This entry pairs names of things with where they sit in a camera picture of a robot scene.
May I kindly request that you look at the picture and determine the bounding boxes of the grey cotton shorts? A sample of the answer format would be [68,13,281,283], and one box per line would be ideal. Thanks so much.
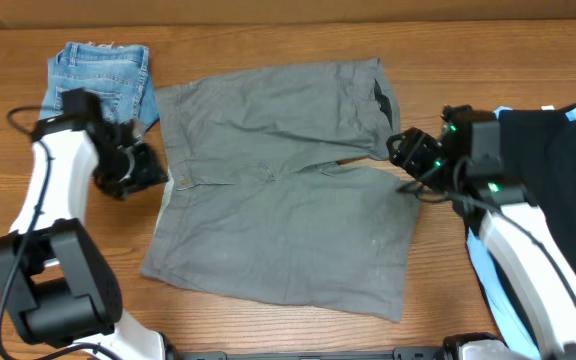
[141,58,420,322]

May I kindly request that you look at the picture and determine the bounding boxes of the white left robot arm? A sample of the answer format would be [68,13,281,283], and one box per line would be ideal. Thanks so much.
[0,88,178,359]

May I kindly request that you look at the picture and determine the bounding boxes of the folded blue denim shorts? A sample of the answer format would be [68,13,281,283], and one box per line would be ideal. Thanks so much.
[39,42,159,130]

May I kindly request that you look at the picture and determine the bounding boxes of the black and blue shirt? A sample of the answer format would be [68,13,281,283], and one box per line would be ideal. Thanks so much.
[465,102,576,360]

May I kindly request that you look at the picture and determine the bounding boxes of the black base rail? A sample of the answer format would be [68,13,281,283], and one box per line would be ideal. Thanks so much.
[178,347,443,360]

